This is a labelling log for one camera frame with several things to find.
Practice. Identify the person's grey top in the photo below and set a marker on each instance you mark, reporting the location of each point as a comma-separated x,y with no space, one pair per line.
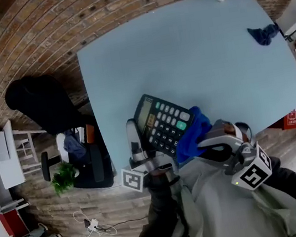
228,214

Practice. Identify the blue-grey garment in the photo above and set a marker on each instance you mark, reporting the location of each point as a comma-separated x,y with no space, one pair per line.
74,145

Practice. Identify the bright blue cloth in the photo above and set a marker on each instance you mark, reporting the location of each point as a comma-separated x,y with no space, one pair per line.
193,138

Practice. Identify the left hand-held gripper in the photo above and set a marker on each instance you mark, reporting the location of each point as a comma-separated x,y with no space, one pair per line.
133,179

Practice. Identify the white cabinet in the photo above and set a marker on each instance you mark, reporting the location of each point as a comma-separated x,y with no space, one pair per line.
6,181

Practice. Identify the person's right hand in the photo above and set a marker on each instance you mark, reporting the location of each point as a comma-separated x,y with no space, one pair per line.
230,129

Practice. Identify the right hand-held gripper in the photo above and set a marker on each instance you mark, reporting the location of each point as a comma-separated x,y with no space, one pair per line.
253,170

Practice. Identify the white folded item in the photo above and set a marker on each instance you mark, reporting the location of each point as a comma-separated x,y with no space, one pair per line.
62,146

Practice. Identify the person's right forearm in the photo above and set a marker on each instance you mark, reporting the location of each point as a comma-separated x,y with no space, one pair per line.
294,186

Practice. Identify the dark navy crumpled cloth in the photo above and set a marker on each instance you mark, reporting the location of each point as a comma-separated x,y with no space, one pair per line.
263,35

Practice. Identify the green potted plant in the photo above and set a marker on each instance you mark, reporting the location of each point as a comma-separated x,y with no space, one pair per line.
64,178

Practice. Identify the white desk with metal leg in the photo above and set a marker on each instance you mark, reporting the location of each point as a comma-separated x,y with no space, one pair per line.
294,20

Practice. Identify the black calculator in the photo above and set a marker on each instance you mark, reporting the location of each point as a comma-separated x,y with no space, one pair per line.
165,123

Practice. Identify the white side table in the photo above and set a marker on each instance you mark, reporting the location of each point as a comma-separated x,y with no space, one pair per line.
23,148

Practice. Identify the red cabinet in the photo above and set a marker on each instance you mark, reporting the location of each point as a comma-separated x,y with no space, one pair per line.
12,223

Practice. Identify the white power strip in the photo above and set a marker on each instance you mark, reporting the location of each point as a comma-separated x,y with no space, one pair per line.
92,225

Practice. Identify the black office chair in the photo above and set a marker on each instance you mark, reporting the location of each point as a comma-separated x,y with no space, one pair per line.
44,104

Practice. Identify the person's left forearm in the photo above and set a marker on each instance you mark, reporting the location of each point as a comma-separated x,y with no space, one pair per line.
162,205

